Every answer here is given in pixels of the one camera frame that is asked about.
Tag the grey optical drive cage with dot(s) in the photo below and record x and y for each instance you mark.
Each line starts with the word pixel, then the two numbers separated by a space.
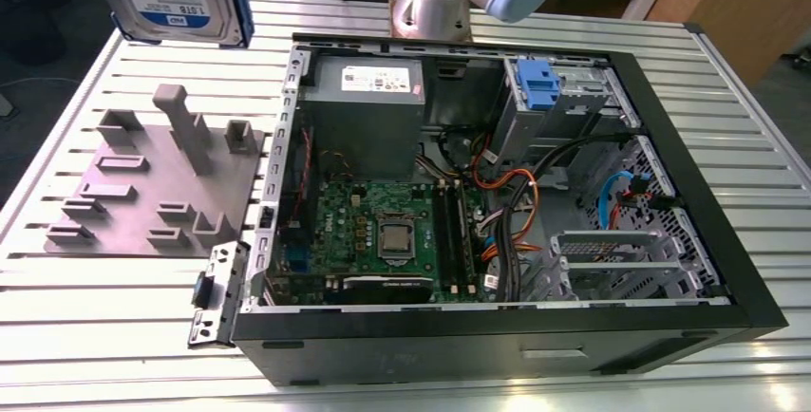
pixel 570 113

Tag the blue drive cage latch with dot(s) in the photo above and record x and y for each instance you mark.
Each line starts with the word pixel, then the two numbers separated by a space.
pixel 538 82

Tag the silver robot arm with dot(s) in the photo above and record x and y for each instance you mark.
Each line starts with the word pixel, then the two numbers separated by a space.
pixel 431 13

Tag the grey power supply unit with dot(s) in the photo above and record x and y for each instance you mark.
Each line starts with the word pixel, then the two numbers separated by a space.
pixel 361 132

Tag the hinged metal slot bracket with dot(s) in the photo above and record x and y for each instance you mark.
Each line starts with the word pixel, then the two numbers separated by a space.
pixel 221 288

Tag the CPU socket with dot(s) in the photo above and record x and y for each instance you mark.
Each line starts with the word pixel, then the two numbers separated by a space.
pixel 397 216

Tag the green motherboard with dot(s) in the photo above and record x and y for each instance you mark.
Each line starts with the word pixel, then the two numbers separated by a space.
pixel 341 203

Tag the wooden cabinet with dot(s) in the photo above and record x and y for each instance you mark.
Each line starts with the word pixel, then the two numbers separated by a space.
pixel 747 13

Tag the grey parts rack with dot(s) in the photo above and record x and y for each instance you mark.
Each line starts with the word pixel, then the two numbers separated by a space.
pixel 159 184

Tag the silver CPU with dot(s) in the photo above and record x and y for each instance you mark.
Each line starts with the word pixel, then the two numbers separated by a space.
pixel 396 237

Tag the black graphics card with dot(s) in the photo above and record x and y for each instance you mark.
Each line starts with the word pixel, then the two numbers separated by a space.
pixel 380 288

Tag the metal disk bay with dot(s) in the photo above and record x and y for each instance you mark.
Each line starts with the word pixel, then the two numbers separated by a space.
pixel 608 241

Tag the black RAM stick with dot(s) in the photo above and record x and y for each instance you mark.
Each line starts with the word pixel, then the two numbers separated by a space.
pixel 467 241

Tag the black open PC case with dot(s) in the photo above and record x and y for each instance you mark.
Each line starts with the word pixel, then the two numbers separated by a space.
pixel 494 336

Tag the black office chair base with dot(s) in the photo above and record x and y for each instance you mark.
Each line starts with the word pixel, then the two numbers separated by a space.
pixel 803 56

